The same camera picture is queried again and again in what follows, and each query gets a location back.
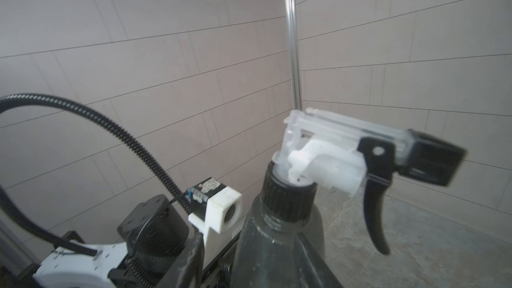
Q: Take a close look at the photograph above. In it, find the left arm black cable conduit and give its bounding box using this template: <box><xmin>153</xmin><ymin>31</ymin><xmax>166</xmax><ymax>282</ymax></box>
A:
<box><xmin>0</xmin><ymin>93</ymin><xmax>193</xmax><ymax>257</ymax></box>

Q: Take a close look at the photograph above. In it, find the grey bottle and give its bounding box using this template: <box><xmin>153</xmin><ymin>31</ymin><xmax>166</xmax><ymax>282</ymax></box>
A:
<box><xmin>229</xmin><ymin>198</ymin><xmax>342</xmax><ymax>287</ymax></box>

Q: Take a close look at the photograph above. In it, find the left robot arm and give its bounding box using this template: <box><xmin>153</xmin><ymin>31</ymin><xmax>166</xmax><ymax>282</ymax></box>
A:
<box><xmin>31</xmin><ymin>195</ymin><xmax>204</xmax><ymax>287</ymax></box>

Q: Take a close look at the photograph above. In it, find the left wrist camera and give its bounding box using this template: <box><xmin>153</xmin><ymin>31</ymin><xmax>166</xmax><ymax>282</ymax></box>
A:
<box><xmin>187</xmin><ymin>177</ymin><xmax>243</xmax><ymax>268</ymax></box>

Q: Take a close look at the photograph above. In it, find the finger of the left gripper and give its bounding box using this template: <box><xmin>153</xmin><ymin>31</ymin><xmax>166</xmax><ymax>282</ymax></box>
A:
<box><xmin>157</xmin><ymin>231</ymin><xmax>205</xmax><ymax>288</ymax></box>

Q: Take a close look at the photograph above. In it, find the black white spray nozzle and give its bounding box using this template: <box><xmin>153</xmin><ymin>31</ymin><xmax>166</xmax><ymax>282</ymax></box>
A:
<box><xmin>262</xmin><ymin>108</ymin><xmax>467</xmax><ymax>255</ymax></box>

